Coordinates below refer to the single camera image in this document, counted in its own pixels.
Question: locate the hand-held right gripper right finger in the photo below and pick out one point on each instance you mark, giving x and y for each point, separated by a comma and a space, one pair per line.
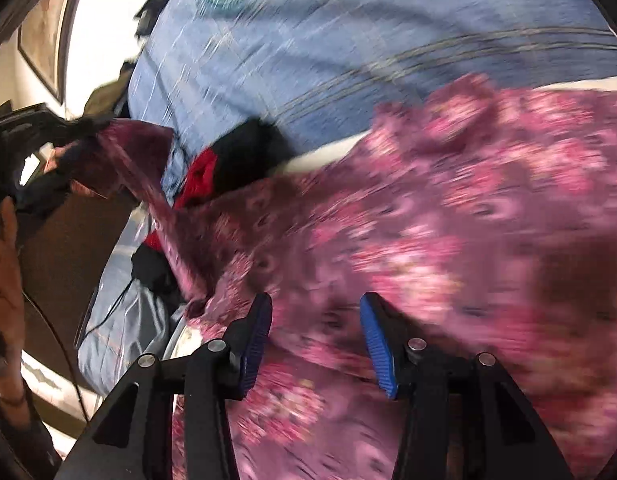
376, 345

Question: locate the olive green cloth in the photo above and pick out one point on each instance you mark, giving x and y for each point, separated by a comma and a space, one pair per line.
108, 95

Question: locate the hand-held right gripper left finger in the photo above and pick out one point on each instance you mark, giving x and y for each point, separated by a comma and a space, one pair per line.
253, 345

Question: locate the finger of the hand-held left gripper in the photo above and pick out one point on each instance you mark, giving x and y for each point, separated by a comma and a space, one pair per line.
73, 127

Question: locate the cream leaf-print bedsheet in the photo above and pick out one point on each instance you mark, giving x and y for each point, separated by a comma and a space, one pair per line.
328, 152

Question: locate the person's left hand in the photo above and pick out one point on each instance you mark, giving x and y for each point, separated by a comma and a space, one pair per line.
6, 270

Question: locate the wall picture frame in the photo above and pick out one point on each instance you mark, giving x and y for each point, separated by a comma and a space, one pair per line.
43, 35

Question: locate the purple floral garment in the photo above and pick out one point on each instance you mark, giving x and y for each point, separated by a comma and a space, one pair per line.
438, 210

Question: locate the black and red garment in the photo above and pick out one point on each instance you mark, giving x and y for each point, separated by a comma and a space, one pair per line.
248, 145

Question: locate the black charger device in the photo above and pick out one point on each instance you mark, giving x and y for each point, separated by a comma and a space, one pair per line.
151, 10

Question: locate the blue plaid quilt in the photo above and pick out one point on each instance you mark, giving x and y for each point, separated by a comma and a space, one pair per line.
338, 35

